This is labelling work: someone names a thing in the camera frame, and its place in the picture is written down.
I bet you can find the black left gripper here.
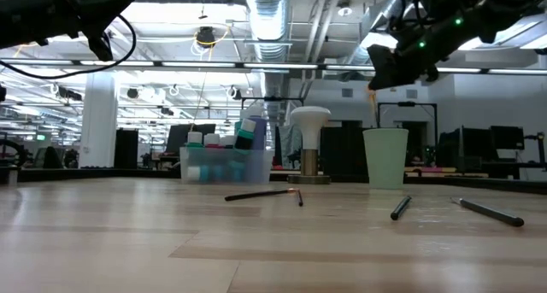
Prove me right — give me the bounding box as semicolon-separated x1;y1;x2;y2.
38;0;136;62

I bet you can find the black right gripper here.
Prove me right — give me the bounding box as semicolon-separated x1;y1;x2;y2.
367;9;486;91

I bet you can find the purple paint bottle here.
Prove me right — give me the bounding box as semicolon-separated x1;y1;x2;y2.
250;116;269;183

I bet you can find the small teal paint bottle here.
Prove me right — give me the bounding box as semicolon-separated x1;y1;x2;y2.
233;118;257;151
187;164;247;183

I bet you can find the pale green cup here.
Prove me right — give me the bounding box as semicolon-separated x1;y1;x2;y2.
362;127;410;190

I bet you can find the white building pillar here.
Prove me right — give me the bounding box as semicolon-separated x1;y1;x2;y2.
79;73;120;169

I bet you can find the dark background monitor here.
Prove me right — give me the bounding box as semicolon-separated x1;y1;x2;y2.
438;127;491;161
490;125;526;151
165;123;217;154

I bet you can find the horizontal overhead beam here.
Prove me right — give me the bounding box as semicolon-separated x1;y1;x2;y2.
0;57;547;76

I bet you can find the black partition panel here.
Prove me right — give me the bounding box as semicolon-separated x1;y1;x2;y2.
320;120;371;177

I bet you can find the black cabinet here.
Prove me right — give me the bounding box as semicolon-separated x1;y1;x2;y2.
114;128;140;169

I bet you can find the black paintbrush silver ferrule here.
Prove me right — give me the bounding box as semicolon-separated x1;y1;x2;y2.
390;195;413;221
450;196;526;228

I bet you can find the clear plastic bin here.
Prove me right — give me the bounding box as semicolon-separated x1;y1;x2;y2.
179;146;274;185

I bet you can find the black wheel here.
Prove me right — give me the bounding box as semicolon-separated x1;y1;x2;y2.
0;138;18;166

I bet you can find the black rectangular stand frame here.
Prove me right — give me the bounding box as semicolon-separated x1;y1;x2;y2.
377;101;439;166

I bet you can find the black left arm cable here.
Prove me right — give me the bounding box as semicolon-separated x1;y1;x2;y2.
0;14;138;80

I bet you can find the silver slanted ventilation duct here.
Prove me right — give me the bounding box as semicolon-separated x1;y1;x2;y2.
350;0;411;63

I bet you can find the hanging black cable spool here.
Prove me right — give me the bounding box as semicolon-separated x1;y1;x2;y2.
194;26;219;49

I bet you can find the silver ribbed ventilation duct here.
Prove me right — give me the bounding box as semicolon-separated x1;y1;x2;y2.
245;0;296;63

